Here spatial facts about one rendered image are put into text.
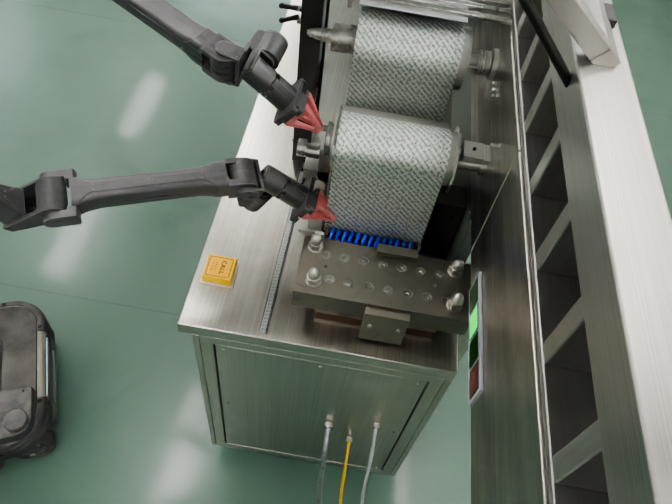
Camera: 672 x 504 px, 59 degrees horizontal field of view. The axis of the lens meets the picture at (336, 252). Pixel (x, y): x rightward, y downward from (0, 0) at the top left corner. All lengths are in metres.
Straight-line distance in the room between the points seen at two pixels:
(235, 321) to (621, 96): 0.93
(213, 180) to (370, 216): 0.37
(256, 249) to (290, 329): 0.25
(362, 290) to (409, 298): 0.11
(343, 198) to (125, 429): 1.32
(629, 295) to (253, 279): 1.00
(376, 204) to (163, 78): 2.36
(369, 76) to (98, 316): 1.58
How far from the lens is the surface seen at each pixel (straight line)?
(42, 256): 2.79
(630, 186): 0.79
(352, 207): 1.36
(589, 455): 0.69
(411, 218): 1.37
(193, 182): 1.27
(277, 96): 1.25
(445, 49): 1.39
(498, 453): 0.95
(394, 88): 1.43
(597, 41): 0.94
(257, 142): 1.81
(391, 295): 1.33
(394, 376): 1.47
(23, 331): 2.31
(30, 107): 3.49
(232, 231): 1.58
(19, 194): 1.32
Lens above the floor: 2.13
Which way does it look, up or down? 53 degrees down
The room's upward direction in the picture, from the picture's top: 10 degrees clockwise
